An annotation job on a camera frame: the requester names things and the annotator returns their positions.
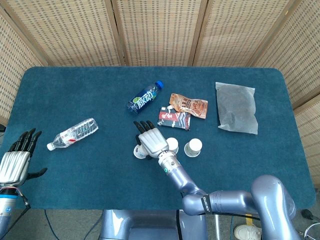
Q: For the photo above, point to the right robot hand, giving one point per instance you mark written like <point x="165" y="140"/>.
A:
<point x="152" y="141"/>

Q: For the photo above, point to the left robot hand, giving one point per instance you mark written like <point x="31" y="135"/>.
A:
<point x="12" y="167"/>

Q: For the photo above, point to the white paper cup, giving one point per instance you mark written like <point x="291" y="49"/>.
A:
<point x="193" y="148"/>
<point x="138" y="152"/>
<point x="173" y="143"/>

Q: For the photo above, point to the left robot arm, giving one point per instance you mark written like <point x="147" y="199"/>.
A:
<point x="6" y="212"/>

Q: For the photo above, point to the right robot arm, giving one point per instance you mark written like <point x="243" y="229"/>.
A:
<point x="180" y="177"/>

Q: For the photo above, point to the black red snack packet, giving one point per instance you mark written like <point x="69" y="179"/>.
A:
<point x="172" y="120"/>

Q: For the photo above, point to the blue drink bottle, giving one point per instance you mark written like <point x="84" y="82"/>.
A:
<point x="142" y="101"/>

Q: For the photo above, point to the orange snack pouch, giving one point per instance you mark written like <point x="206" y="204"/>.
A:
<point x="192" y="106"/>

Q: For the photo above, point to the blue felt table cover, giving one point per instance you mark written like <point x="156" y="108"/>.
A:
<point x="100" y="175"/>

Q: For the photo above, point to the clear plastic water bottle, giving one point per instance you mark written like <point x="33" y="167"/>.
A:
<point x="75" y="133"/>

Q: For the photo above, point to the blue-grey robot torso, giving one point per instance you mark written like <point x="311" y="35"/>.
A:
<point x="150" y="225"/>

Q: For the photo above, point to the grey translucent plastic bag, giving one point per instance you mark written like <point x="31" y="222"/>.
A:
<point x="236" y="107"/>

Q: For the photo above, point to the metal table leg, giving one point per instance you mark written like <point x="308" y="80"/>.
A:
<point x="217" y="226"/>

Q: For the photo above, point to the woven bamboo folding screen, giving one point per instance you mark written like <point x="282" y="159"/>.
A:
<point x="160" y="30"/>

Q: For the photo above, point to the white shoe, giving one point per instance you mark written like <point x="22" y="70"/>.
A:
<point x="246" y="232"/>

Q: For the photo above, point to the black stool base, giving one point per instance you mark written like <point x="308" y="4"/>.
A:
<point x="306" y="213"/>

